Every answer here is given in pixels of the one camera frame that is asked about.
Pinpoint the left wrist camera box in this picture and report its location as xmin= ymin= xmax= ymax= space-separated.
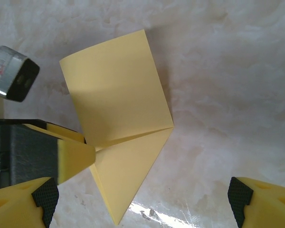
xmin=0 ymin=45 xmax=40 ymax=103

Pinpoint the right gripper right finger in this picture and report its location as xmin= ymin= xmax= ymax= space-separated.
xmin=227 ymin=176 xmax=285 ymax=228

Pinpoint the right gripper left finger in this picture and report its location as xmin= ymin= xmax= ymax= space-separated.
xmin=0 ymin=177 xmax=60 ymax=228

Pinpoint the yellow cloth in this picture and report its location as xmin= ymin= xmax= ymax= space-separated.
xmin=59 ymin=29 xmax=174 ymax=226

